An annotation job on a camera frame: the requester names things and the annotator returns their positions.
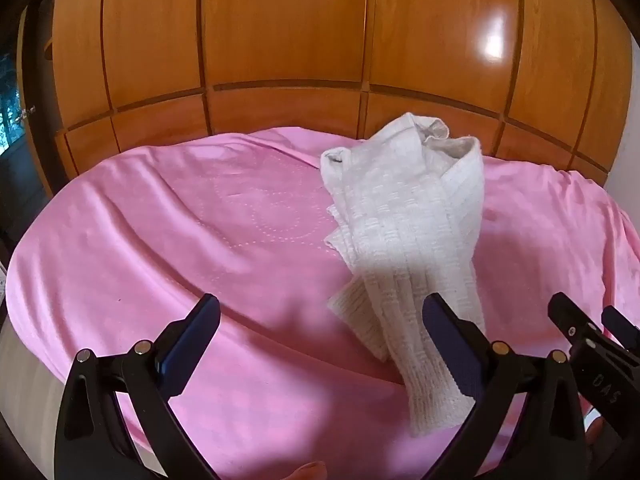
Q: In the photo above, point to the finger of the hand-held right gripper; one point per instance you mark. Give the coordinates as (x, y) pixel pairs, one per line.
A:
(620, 324)
(567, 316)

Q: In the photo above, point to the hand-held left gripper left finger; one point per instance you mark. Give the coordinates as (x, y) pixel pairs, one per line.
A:
(194, 341)

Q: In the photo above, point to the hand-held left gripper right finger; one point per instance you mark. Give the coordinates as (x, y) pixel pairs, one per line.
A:
(449, 341)

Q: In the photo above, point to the white knitted sweater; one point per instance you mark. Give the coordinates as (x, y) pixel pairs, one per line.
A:
(400, 240)

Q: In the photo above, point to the person's right hand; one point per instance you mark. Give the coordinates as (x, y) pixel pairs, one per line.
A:
(596, 435)

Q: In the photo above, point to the pink blanket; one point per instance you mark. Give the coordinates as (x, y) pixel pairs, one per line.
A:
(200, 220)

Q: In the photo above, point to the person's bare leg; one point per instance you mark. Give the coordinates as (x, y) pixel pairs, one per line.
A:
(306, 472)

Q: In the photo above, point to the window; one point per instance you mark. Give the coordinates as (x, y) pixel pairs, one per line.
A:
(9, 105)

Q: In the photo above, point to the wooden wardrobe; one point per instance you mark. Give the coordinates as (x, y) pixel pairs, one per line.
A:
(280, 35)

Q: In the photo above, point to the white bed frame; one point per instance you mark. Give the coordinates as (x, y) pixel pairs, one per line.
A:
(22, 370)

